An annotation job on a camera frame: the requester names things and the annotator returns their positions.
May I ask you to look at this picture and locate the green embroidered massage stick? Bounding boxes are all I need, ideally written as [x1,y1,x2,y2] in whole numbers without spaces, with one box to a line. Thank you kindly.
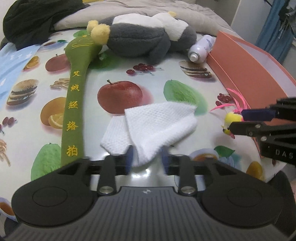
[60,35,102,168]

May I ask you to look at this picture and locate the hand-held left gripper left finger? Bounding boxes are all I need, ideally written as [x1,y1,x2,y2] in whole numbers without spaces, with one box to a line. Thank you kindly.
[55,145,134,196]

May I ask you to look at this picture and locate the white spray can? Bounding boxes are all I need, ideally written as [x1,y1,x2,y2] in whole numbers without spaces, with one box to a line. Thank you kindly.
[187,35,217,63]

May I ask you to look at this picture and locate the black jacket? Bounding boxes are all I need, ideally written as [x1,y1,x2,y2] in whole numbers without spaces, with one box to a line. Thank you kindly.
[2,0,91,50]

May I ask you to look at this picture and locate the yellow chick pink feather toy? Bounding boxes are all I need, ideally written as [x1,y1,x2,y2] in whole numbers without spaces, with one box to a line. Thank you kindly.
[209,88,250,140]

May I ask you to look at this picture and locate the blue curtain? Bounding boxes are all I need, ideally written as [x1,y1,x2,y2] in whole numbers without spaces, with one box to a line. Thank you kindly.
[254,0,296,66]

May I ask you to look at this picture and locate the white textured cloth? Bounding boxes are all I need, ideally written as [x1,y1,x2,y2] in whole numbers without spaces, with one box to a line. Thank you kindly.
[100,102,198,168]

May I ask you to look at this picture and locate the grey white penguin plush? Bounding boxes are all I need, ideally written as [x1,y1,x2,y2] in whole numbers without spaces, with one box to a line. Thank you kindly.
[87,11,198,65]

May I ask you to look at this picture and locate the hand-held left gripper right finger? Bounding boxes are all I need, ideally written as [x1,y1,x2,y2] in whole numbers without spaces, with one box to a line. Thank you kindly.
[161,146,237,196]

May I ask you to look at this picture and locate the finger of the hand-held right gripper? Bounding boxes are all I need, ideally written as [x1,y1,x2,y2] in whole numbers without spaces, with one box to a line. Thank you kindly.
[240,97,296,122]
[228,119,296,142]

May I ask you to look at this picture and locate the light blue bedsheet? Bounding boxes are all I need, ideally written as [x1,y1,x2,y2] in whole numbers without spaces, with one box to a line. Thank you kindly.
[0,45,40,103]

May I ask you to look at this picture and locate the fruit printed mat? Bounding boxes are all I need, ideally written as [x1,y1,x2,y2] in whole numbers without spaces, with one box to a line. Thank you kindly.
[0,29,290,221]

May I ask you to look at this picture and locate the grey duvet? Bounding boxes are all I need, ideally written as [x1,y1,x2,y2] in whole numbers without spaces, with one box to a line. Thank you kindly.
[54,0,232,38]

